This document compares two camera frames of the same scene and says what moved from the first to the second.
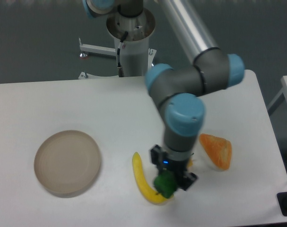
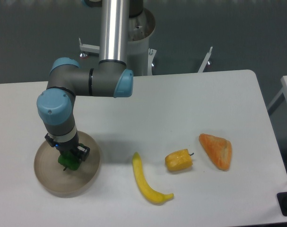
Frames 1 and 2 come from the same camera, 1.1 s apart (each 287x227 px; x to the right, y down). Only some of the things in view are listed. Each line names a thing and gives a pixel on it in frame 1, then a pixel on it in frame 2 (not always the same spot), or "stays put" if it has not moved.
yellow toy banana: [143, 184] stays put
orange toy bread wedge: [219, 150] stays put
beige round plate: [67, 161] stays put
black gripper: [158, 158] → [72, 146]
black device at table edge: [286, 202] stays put
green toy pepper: [165, 182] → [69, 161]
